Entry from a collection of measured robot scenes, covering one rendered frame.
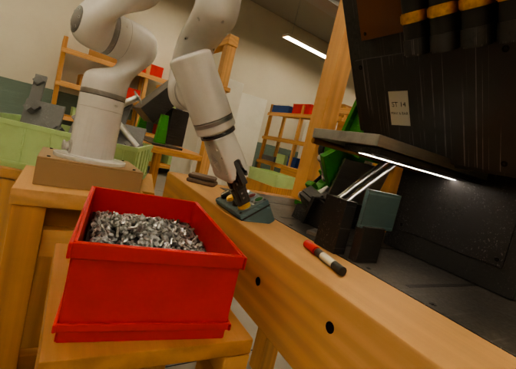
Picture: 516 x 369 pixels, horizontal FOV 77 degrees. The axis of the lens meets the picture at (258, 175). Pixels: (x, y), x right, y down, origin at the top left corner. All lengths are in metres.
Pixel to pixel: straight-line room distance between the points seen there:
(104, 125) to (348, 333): 0.80
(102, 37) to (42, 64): 6.59
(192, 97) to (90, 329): 0.41
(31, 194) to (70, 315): 0.52
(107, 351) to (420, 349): 0.35
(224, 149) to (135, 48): 0.50
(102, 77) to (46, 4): 6.76
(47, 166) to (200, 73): 0.50
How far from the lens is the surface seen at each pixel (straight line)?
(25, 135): 1.45
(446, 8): 0.60
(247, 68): 8.87
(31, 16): 7.70
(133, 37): 1.05
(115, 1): 1.00
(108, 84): 1.01
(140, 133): 1.63
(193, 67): 0.64
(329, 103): 1.54
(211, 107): 0.64
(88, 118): 1.01
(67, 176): 0.97
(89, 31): 1.01
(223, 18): 0.69
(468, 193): 0.83
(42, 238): 0.98
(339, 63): 1.58
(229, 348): 0.51
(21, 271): 1.00
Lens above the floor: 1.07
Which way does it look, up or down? 5 degrees down
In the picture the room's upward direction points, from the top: 14 degrees clockwise
